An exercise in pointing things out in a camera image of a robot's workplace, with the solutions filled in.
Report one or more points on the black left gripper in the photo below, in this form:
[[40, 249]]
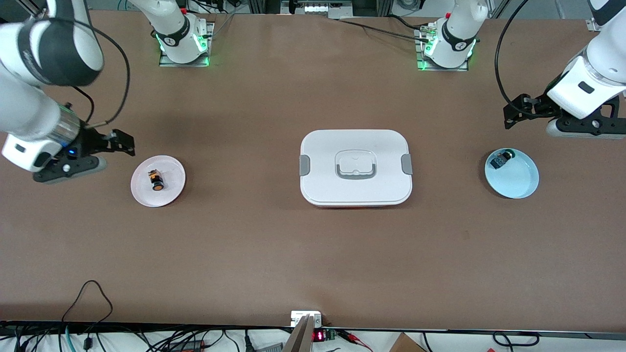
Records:
[[539, 106]]

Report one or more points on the pink round plate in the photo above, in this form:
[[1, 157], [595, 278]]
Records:
[[171, 193]]

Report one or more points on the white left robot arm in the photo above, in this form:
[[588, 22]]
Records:
[[601, 63]]

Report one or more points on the light blue round plate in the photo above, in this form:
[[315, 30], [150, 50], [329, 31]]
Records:
[[518, 181]]

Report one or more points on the black blue small part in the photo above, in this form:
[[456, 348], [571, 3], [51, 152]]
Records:
[[500, 160]]

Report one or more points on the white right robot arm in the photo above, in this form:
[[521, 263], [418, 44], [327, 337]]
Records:
[[19, 107]]

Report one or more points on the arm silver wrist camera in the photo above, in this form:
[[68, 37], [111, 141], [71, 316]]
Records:
[[582, 128], [68, 168]]

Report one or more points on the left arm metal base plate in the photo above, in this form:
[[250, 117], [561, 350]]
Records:
[[424, 66]]

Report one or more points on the aluminium frame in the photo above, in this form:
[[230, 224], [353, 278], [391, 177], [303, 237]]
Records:
[[362, 9]]

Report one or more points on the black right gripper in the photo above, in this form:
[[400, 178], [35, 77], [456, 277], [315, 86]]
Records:
[[91, 141]]

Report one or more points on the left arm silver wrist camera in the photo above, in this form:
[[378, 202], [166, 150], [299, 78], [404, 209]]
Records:
[[582, 128]]

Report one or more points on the grey camera mount beam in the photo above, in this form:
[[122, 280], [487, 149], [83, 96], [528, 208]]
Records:
[[301, 337]]

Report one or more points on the brown cardboard piece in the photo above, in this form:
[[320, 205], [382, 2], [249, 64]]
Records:
[[406, 344]]

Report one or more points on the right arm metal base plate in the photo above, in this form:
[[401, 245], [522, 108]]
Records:
[[168, 62]]

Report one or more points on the orange push button switch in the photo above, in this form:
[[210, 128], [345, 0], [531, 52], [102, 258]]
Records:
[[156, 181]]

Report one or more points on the white lidded container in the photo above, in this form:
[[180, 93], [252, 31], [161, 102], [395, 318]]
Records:
[[323, 186]]

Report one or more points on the red digit display board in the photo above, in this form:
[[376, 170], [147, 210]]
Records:
[[319, 336]]

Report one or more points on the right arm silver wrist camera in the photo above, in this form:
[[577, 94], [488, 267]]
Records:
[[68, 168]]

